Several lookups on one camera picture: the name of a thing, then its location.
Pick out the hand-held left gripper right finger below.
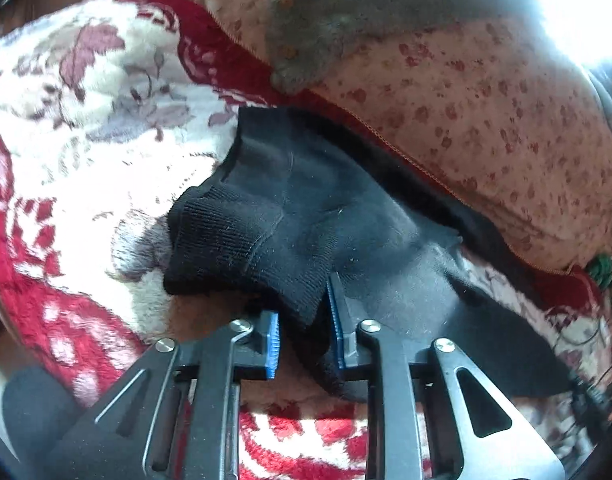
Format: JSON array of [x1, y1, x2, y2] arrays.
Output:
[[326, 272, 567, 480]]

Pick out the grey cloth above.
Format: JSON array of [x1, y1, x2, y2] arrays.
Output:
[[590, 69, 612, 133]]

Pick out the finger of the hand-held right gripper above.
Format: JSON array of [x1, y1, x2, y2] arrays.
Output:
[[571, 377, 612, 458]]

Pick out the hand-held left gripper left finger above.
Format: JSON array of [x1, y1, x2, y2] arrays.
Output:
[[42, 310, 281, 480]]

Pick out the red and white floral blanket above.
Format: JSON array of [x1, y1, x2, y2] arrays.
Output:
[[0, 0, 612, 480]]

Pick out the beige floral pillow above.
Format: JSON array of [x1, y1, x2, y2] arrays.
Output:
[[161, 0, 612, 277]]

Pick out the black pants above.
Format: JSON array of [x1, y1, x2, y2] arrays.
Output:
[[163, 105, 577, 403]]

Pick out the grey knitted cardigan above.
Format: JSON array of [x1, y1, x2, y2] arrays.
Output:
[[263, 0, 549, 96]]

